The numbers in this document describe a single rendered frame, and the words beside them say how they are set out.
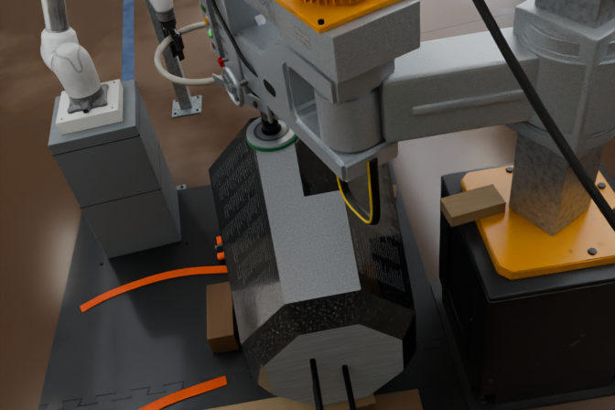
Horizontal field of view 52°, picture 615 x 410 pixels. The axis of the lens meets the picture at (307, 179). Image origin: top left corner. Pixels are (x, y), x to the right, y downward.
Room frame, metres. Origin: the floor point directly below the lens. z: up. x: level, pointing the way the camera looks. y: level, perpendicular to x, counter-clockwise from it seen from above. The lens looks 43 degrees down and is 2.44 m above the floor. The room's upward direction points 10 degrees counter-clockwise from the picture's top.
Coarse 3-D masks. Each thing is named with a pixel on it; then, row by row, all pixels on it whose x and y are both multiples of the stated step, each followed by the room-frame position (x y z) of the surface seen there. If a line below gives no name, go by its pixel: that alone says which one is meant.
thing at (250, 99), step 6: (216, 78) 2.38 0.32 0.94; (216, 84) 2.41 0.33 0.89; (222, 84) 2.32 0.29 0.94; (246, 96) 2.07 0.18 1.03; (252, 96) 2.02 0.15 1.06; (252, 102) 2.03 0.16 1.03; (258, 102) 1.96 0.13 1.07; (258, 108) 1.97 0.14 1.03; (264, 114) 1.83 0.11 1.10; (264, 120) 1.83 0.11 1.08; (276, 120) 1.83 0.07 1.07
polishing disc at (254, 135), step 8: (256, 120) 2.14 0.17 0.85; (280, 120) 2.11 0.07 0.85; (248, 128) 2.10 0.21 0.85; (256, 128) 2.09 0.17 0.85; (288, 128) 2.05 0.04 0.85; (248, 136) 2.04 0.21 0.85; (256, 136) 2.03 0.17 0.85; (264, 136) 2.02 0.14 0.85; (272, 136) 2.01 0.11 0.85; (280, 136) 2.01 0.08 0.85; (288, 136) 2.00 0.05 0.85; (256, 144) 1.99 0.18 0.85; (264, 144) 1.98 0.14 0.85; (272, 144) 1.97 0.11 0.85; (280, 144) 1.96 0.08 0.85
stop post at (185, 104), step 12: (156, 24) 3.54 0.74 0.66; (156, 36) 3.55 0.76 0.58; (168, 48) 3.54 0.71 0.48; (168, 60) 3.54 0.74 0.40; (168, 72) 3.55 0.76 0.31; (180, 72) 3.54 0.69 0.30; (180, 84) 3.54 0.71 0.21; (180, 96) 3.54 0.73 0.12; (180, 108) 3.54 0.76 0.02; (192, 108) 3.54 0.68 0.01
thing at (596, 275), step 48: (480, 240) 1.39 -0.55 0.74; (432, 288) 1.75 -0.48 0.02; (480, 288) 1.23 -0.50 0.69; (528, 288) 1.17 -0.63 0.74; (576, 288) 1.15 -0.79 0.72; (480, 336) 1.19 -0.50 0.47; (528, 336) 1.15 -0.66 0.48; (576, 336) 1.15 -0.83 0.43; (480, 384) 1.16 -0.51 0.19; (528, 384) 1.15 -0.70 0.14; (576, 384) 1.15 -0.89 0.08
